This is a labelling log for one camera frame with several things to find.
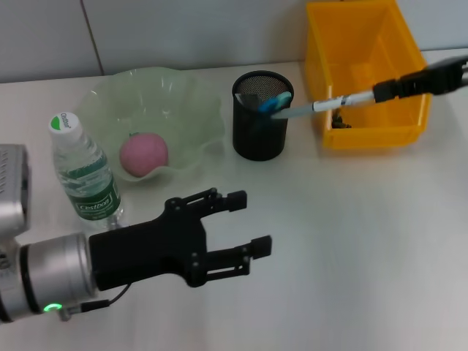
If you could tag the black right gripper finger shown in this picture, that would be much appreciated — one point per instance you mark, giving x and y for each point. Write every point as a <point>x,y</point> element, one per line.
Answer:
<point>438,69</point>
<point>420,89</point>

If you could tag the pale green wavy fruit plate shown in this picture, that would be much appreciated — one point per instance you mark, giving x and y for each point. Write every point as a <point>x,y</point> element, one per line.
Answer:
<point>153,95</point>

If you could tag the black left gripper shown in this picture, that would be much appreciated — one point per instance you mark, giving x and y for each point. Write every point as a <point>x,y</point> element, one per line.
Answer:
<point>146,248</point>

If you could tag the blue scissors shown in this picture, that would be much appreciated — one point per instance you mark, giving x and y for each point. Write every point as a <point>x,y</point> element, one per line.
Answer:
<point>272,104</point>

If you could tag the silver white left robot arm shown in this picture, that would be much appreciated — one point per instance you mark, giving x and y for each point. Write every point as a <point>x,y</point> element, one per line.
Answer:
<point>55,274</point>

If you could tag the grey white pen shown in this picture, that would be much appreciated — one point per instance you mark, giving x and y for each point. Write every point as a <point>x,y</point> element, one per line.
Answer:
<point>329,104</point>

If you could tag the dark green plastic wrapper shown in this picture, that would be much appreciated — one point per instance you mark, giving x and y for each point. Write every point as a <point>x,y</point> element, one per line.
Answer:
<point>340,122</point>

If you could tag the clear water bottle green label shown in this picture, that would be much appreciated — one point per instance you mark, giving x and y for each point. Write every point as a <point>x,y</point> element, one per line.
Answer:
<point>91,183</point>

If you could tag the clear plastic ruler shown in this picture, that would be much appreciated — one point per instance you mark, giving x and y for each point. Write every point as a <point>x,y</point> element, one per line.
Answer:
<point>248,99</point>

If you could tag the yellow plastic bin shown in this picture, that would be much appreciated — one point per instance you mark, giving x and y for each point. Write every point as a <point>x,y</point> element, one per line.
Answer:
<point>347,44</point>

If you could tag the pink peach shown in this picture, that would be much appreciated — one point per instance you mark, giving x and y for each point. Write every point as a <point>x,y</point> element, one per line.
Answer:
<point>144,153</point>

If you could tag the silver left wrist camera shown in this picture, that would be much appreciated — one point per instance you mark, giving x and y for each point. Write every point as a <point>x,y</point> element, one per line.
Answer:
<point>12,190</point>

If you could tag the black mesh pen holder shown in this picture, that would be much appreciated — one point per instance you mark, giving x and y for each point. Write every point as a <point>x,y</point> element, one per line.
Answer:
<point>263,142</point>

